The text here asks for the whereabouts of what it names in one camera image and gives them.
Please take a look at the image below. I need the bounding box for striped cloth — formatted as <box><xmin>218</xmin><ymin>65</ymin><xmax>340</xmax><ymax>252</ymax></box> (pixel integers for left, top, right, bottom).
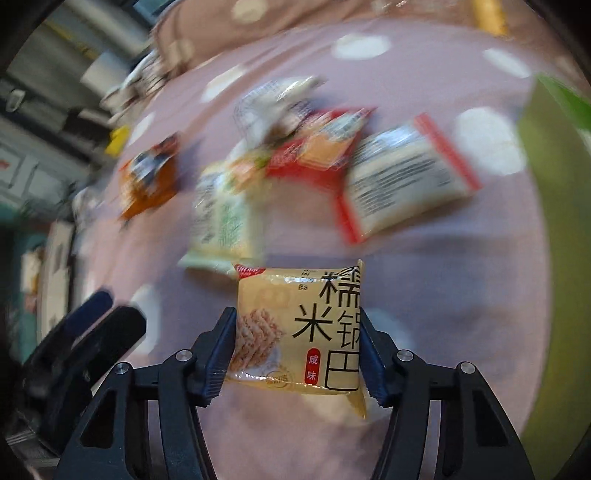
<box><xmin>104</xmin><ymin>51</ymin><xmax>174</xmax><ymax>114</ymax></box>

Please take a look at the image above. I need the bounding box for clear white snack packet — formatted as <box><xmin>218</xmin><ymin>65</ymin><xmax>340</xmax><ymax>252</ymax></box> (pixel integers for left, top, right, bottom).
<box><xmin>233</xmin><ymin>78</ymin><xmax>324</xmax><ymax>139</ymax></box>

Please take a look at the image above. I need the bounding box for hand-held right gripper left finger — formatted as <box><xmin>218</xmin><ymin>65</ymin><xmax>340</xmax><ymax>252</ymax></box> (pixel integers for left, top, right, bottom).
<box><xmin>54</xmin><ymin>307</ymin><xmax>238</xmax><ymax>480</ymax></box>

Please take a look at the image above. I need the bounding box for brown dotted duvet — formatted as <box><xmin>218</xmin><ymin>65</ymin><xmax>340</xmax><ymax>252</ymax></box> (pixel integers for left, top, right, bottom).
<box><xmin>152</xmin><ymin>0</ymin><xmax>485</xmax><ymax>79</ymax></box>

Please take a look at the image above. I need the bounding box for yellow bottle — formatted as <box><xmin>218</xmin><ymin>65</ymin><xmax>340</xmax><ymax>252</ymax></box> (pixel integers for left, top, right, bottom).
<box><xmin>471</xmin><ymin>0</ymin><xmax>509</xmax><ymax>38</ymax></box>

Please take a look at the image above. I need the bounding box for red snack packet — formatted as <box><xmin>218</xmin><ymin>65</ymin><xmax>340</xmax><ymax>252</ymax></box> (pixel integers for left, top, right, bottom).
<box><xmin>265</xmin><ymin>106</ymin><xmax>377</xmax><ymax>181</ymax></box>

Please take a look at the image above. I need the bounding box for green cardboard box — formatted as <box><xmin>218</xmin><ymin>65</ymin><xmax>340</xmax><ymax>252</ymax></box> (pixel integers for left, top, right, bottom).
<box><xmin>517</xmin><ymin>74</ymin><xmax>591</xmax><ymax>462</ymax></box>

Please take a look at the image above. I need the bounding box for white red-edged snack packet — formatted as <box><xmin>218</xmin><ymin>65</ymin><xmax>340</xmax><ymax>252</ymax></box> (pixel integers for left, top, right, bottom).
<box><xmin>335</xmin><ymin>113</ymin><xmax>483</xmax><ymax>245</ymax></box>

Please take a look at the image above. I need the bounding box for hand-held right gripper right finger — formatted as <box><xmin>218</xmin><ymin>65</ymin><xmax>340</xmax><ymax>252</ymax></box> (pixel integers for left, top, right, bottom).
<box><xmin>358</xmin><ymin>307</ymin><xmax>536</xmax><ymax>480</ymax></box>

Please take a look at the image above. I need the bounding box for yellow rice cracker packet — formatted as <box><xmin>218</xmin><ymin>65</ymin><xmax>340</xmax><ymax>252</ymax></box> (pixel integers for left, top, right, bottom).
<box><xmin>233</xmin><ymin>259</ymin><xmax>370</xmax><ymax>420</ymax></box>

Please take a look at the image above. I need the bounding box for pink dotted bed sheet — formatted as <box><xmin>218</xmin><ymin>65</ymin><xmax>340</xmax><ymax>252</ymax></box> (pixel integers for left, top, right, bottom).
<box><xmin>37</xmin><ymin>18</ymin><xmax>573</xmax><ymax>480</ymax></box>

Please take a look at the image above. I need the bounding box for yellow carton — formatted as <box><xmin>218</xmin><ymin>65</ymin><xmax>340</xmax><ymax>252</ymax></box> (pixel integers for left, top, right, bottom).
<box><xmin>105</xmin><ymin>126</ymin><xmax>132</xmax><ymax>158</ymax></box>

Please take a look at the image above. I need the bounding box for orange snack packet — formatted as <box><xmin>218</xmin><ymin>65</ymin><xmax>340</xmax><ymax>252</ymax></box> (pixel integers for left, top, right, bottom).
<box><xmin>117</xmin><ymin>134</ymin><xmax>183</xmax><ymax>220</ymax></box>

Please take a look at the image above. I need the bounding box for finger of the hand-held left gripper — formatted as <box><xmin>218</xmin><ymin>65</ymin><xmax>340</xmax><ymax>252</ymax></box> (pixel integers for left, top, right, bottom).
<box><xmin>55</xmin><ymin>305</ymin><xmax>147</xmax><ymax>402</ymax></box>
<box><xmin>28</xmin><ymin>290</ymin><xmax>115</xmax><ymax>365</ymax></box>

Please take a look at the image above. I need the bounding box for pale yellow-green snack packet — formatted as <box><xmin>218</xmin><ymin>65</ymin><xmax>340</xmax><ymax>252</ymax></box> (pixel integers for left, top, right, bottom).
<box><xmin>178</xmin><ymin>159</ymin><xmax>264</xmax><ymax>278</ymax></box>

